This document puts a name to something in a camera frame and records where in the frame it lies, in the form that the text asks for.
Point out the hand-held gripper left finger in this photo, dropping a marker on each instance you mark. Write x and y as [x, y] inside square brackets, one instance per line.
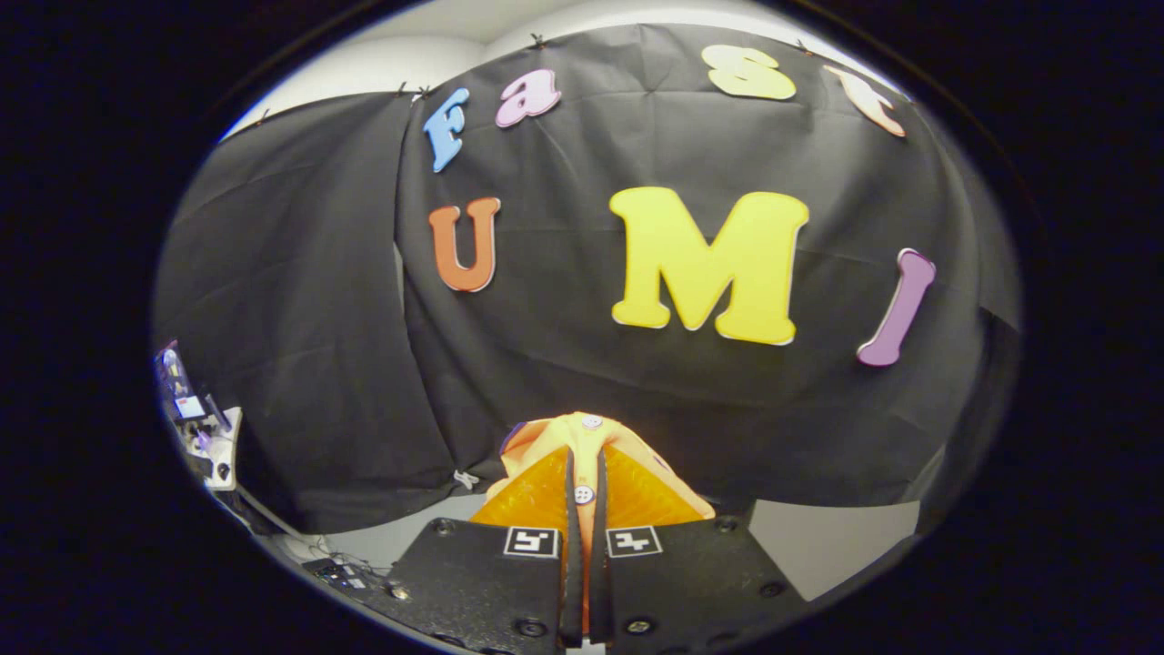
[573, 582]

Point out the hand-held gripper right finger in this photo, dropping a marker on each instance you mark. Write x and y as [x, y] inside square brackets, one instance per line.
[599, 591]

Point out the yellow shirt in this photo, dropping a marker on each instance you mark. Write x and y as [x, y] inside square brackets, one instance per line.
[555, 432]

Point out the white cloth clip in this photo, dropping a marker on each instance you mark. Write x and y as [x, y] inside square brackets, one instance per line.
[466, 478]

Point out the black backdrop cloth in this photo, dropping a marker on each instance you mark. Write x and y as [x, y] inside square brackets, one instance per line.
[564, 382]

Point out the black power strip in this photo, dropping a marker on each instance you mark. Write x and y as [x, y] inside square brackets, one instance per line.
[338, 575]

